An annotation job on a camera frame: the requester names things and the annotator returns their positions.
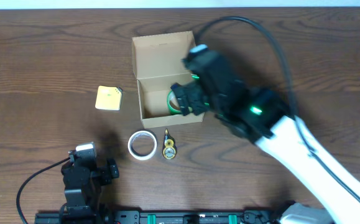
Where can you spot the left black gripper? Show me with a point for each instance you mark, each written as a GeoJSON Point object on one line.
{"type": "Point", "coordinates": [109, 172]}

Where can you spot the green tape roll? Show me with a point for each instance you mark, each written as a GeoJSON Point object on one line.
{"type": "Point", "coordinates": [173, 104]}

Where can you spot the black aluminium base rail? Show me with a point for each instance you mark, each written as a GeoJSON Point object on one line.
{"type": "Point", "coordinates": [136, 217]}

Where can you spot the brown cardboard box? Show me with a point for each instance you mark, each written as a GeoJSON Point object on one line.
{"type": "Point", "coordinates": [157, 65]}

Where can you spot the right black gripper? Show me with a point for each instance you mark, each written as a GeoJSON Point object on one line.
{"type": "Point", "coordinates": [198, 107]}

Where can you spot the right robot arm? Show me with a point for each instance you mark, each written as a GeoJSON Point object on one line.
{"type": "Point", "coordinates": [263, 118]}

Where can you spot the yellow sticky note pad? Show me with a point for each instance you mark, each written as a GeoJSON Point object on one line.
{"type": "Point", "coordinates": [108, 98]}

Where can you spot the white tape roll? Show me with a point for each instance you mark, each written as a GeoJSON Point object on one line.
{"type": "Point", "coordinates": [142, 145]}

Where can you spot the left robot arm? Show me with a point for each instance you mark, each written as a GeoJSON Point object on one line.
{"type": "Point", "coordinates": [84, 202]}

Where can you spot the yellow correction tape dispenser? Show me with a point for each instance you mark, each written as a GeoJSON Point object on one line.
{"type": "Point", "coordinates": [169, 150]}

